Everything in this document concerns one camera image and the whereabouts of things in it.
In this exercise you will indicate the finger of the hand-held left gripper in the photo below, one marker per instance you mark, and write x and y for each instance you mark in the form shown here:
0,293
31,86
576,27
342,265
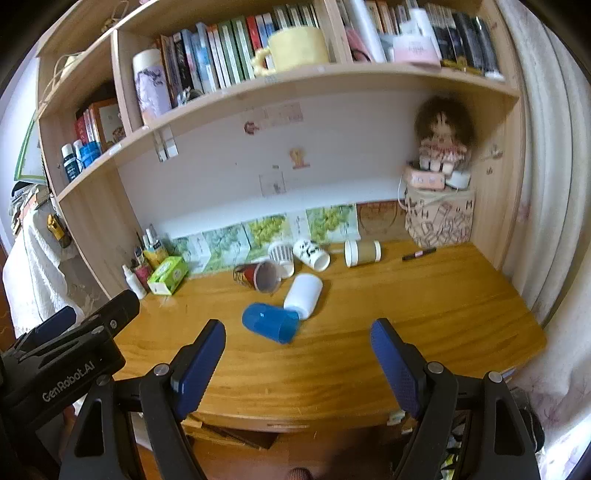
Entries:
117,308
51,323

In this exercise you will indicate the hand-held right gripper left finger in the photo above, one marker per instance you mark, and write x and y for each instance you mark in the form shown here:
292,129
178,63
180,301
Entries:
203,362

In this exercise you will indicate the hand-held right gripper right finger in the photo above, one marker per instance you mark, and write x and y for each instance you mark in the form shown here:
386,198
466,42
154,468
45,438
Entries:
392,362

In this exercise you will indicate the blue plastic cup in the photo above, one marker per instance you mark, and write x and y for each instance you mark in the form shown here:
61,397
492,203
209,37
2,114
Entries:
270,323

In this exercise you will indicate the red patterned cup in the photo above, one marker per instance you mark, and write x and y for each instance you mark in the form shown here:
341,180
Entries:
258,276

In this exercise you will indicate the plain white cup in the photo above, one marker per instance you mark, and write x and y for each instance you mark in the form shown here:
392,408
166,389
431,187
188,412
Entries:
304,295

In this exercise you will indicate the beige cup white lid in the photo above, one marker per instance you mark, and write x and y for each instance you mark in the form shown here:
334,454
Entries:
362,253

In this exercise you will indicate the white striped cup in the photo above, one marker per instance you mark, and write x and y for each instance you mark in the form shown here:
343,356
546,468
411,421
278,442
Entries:
280,256

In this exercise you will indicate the white cup black print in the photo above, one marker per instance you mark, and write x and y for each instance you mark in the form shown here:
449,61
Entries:
311,254

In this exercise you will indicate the small white spray bottle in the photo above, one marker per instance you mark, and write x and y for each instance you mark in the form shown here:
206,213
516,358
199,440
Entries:
134,282

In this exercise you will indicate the pen holder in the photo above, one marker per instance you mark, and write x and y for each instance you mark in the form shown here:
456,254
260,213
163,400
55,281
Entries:
142,271

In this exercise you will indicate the white cloth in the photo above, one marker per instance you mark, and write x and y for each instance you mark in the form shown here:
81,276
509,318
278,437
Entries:
37,272

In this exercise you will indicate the green tissue box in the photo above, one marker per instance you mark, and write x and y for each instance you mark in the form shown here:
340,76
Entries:
168,274

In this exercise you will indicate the yellow green bottle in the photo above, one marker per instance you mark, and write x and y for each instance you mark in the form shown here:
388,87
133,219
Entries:
154,251

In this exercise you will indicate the black pen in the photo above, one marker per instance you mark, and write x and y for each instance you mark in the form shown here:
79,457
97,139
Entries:
419,254

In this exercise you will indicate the brown engraved board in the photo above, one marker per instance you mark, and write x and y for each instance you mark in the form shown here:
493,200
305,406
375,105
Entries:
381,219

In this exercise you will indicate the patterned storage box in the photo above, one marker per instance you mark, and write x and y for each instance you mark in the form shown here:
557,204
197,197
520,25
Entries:
438,219

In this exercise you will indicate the dark blue bottle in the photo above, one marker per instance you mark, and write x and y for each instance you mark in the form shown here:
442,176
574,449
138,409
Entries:
70,164

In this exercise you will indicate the light blue bottle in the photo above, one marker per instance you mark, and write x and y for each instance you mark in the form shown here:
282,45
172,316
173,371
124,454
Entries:
87,153

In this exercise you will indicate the floral cloth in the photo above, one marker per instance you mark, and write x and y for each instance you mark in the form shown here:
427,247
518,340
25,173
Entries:
558,383

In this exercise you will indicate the row of red books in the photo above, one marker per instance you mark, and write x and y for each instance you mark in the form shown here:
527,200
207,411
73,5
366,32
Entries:
99,124

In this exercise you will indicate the pink box with face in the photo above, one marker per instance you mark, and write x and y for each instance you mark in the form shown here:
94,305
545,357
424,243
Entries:
425,179

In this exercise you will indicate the white purple thermos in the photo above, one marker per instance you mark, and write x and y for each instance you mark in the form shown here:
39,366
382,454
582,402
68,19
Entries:
151,87

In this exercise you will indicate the curly haired doll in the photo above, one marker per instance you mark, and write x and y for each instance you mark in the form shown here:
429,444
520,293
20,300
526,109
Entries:
443,134

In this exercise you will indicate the white curtain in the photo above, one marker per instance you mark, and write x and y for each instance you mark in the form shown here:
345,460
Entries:
549,161

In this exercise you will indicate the row of green white books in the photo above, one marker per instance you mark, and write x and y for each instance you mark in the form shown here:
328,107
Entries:
221,55

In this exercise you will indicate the wooden bookshelf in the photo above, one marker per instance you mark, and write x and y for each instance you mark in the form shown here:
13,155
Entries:
323,83

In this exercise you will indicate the pink packet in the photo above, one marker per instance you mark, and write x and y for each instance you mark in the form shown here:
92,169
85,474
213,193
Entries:
415,48

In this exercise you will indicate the yellow mug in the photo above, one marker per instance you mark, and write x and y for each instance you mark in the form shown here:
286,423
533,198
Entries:
298,48

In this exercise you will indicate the row of dark books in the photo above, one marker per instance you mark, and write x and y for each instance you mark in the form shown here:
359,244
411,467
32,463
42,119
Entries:
461,37

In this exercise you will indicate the wall sticker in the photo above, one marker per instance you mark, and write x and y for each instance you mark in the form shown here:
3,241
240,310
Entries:
300,158
250,127

